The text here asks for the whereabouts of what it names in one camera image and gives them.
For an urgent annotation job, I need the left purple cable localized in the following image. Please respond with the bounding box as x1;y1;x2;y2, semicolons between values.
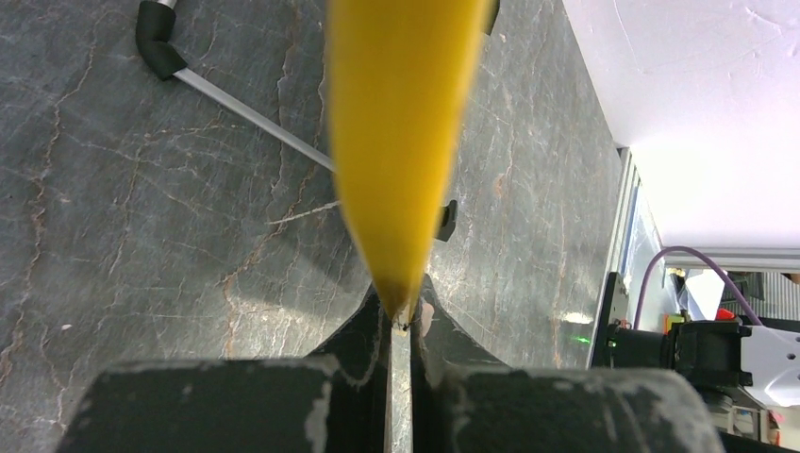
632;245;765;331

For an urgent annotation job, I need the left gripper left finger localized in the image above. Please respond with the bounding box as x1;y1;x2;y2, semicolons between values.
58;290;391;452

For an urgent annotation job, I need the black microphone tripod stand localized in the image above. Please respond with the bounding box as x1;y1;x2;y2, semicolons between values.
134;0;501;243

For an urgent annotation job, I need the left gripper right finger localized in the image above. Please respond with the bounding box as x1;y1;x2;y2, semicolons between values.
410;277;724;452

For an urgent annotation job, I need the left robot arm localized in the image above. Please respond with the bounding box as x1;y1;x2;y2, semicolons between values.
58;274;799;452

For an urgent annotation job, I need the yellow bone-shaped eraser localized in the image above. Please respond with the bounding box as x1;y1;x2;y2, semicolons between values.
325;1;493;328

